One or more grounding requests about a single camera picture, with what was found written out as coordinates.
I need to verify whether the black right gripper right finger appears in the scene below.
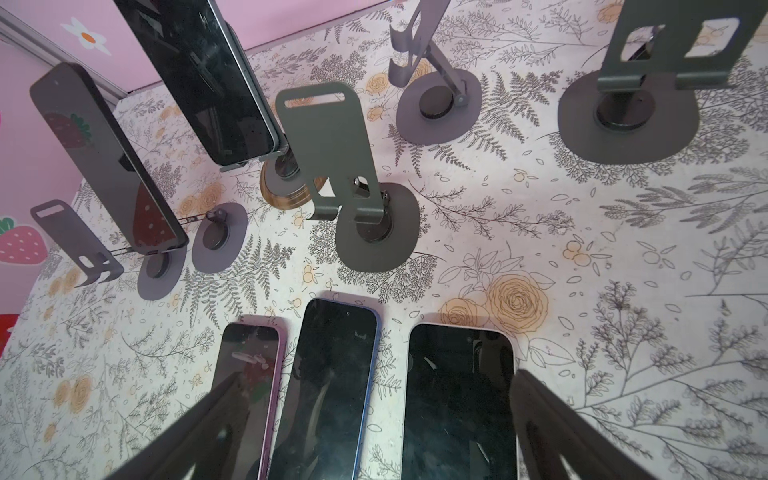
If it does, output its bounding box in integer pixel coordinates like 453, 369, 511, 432
510, 369, 652, 479

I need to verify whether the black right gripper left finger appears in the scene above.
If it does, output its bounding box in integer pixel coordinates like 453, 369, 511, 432
109, 373, 249, 479

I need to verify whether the silver-edged black phone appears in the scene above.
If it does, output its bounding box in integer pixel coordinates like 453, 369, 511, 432
401, 323, 518, 479

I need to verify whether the pink-edged black phone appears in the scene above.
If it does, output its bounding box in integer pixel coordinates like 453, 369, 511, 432
213, 315, 286, 479

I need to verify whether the blue-edged black phone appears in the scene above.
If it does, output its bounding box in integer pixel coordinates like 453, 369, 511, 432
266, 298, 380, 479

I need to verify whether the tall black phone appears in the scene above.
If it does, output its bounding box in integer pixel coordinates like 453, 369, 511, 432
115, 0, 288, 170

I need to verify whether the grey round stand leftmost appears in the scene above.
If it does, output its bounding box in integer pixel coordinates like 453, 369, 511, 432
29, 199, 249, 288

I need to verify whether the dark grey round stand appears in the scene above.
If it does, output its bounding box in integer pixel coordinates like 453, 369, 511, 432
558, 1, 767, 165

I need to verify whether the grey folding stand rear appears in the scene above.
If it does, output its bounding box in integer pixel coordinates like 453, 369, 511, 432
388, 0, 482, 146

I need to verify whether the aluminium left corner post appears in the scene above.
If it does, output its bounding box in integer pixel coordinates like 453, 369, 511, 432
1, 8, 129, 108

